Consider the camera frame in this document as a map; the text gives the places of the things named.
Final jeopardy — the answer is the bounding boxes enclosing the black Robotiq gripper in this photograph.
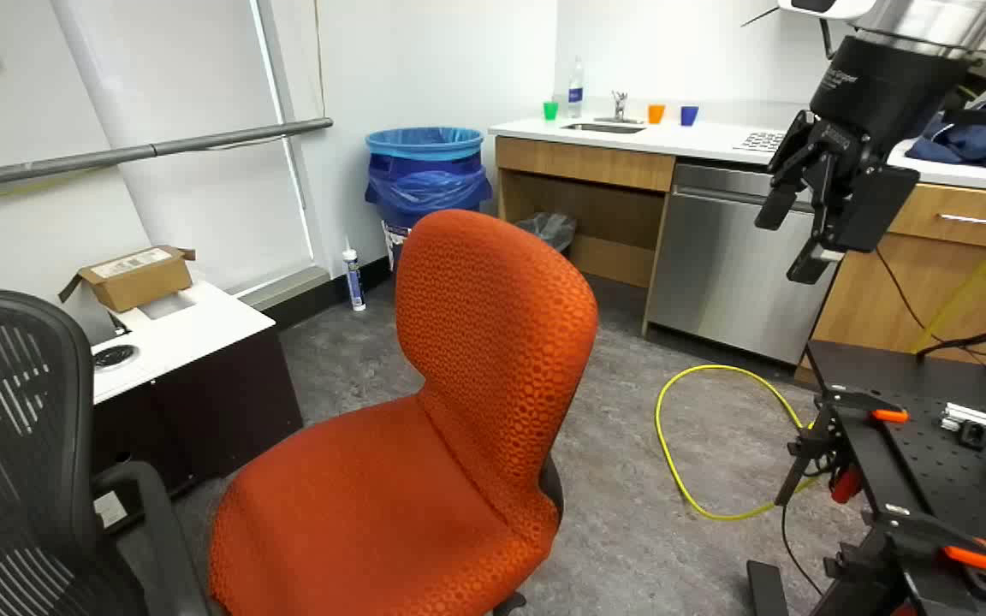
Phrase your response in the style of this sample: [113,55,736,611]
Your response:
[758,31,974,287]

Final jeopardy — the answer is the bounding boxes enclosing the grey wall handrail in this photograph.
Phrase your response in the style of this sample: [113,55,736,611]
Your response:
[0,113,335,196]

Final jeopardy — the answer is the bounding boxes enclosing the white top dark desk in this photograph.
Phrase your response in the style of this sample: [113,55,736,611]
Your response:
[57,281,309,500]

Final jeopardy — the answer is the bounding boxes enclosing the clear water bottle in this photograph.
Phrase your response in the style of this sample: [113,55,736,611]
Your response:
[566,60,589,123]

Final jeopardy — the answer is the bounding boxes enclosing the orange fabric office chair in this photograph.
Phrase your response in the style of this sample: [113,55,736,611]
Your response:
[204,205,601,616]

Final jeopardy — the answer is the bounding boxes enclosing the stainless steel dishwasher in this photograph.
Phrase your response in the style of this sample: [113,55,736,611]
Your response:
[642,161,843,369]

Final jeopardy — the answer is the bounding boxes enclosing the black mesh office chair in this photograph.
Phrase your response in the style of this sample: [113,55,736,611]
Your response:
[0,287,217,616]

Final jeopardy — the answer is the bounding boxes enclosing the white keyboard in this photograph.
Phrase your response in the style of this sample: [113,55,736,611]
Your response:
[728,127,790,161]

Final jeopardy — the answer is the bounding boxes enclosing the wooden drawer cabinet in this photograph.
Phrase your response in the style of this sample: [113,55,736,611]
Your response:
[794,181,986,391]

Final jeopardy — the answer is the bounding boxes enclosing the black round disc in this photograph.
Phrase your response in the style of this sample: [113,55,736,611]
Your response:
[90,340,140,369]

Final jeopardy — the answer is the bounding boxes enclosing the white countertop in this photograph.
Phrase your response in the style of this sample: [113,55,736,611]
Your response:
[491,108,986,198]

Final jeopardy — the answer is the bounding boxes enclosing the black perforated robot table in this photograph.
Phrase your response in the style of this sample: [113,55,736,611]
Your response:
[743,340,986,616]

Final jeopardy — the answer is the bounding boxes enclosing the black clamp orange handle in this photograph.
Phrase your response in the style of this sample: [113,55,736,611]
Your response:
[823,510,986,616]
[774,385,913,510]

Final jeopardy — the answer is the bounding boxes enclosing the wooden sink cabinet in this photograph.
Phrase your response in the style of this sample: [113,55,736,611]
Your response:
[493,133,678,290]

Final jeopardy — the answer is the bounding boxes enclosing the blue bagged trash bin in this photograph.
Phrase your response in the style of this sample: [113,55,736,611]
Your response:
[363,123,497,274]

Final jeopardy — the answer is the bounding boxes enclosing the small black waste bin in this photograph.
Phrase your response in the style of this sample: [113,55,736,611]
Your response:
[517,209,577,258]

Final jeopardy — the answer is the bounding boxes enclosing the open cardboard box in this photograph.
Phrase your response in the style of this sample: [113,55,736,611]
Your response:
[53,243,197,319]

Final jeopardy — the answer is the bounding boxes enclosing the dark blue cloth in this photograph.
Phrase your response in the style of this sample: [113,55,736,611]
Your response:
[902,104,986,179]

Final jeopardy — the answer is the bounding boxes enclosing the black cabinet cable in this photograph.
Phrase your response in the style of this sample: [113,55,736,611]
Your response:
[871,243,986,369]

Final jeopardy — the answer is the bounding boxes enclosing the yellow floor cable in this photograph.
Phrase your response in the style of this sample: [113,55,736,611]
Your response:
[649,360,823,528]

